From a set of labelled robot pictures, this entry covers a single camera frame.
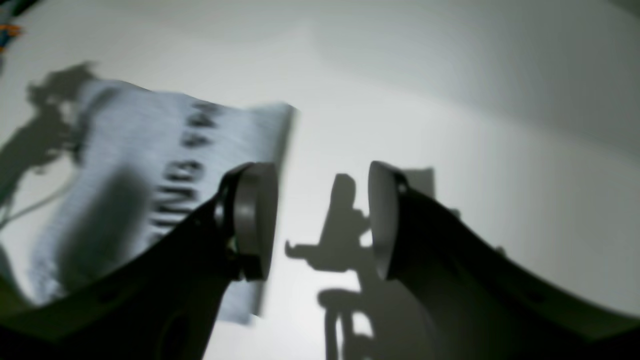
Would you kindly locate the grey T-shirt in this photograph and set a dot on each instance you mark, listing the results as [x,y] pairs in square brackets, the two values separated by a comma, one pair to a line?
[146,160]

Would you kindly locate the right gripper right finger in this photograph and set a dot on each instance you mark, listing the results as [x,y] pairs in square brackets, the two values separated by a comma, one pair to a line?
[479,304]

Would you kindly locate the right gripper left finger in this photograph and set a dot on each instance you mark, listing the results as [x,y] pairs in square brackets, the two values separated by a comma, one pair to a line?
[163,305]

